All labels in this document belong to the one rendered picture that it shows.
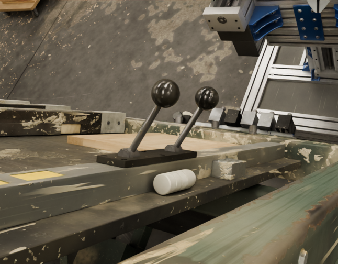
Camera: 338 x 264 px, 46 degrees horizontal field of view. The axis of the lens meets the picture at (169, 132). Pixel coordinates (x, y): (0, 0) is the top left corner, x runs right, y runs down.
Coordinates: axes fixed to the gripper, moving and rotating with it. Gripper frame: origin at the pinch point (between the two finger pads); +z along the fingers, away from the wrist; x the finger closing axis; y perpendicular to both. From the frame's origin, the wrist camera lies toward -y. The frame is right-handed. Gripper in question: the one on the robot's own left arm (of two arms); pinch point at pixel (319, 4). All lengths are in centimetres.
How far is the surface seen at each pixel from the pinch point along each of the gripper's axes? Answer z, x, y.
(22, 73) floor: 93, -285, -112
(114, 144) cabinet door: 25, -40, 23
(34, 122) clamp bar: 24, -69, 23
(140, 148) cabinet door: 24.7, -32.4, 22.5
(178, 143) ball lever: 11.7, -12.7, 33.5
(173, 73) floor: 86, -132, -127
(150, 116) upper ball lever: 1.6, -10.0, 41.3
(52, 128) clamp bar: 29, -69, 18
